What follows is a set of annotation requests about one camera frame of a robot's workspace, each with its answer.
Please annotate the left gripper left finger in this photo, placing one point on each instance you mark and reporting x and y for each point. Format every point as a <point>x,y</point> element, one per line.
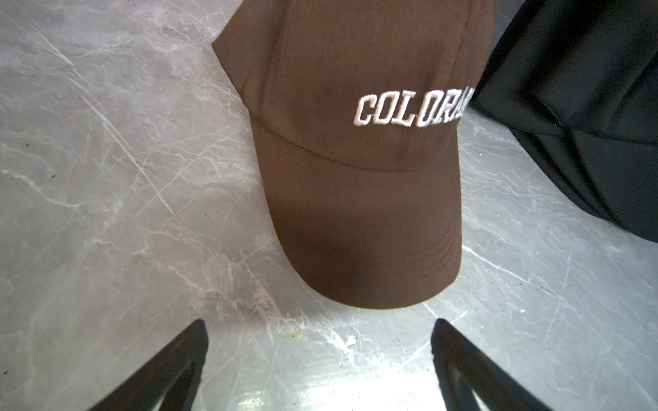
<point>168,381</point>

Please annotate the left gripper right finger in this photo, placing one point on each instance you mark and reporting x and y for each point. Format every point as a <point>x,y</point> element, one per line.
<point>467,376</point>

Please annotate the brown Colorado cap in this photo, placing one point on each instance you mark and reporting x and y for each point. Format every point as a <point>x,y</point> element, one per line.
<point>354,108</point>

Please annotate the black R cap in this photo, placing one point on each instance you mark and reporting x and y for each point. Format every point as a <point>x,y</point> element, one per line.
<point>576,83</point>

